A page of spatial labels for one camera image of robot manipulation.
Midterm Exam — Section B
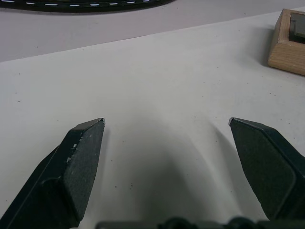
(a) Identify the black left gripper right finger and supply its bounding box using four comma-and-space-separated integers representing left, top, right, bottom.
228, 117, 305, 222

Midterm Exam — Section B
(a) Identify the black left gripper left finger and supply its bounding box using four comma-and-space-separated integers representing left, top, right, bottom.
0, 117, 106, 229

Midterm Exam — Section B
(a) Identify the black mat with white dashes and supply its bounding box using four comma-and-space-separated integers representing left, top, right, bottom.
0, 0, 180, 13

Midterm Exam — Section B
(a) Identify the wooden block with dark inset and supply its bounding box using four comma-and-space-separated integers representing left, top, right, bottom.
267, 8, 305, 76

